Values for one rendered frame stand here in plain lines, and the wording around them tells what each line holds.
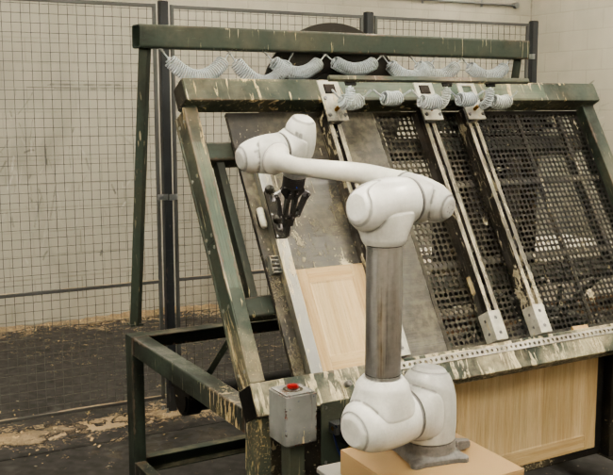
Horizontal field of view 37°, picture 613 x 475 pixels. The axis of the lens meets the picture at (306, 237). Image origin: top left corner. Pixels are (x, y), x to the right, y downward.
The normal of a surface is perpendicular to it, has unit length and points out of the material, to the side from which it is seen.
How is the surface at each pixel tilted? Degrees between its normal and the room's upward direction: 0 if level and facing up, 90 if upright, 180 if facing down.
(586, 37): 90
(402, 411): 88
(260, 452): 90
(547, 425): 90
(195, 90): 59
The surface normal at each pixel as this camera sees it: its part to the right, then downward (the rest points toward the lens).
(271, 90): 0.43, -0.40
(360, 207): -0.76, 0.01
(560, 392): 0.50, 0.12
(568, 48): -0.88, 0.07
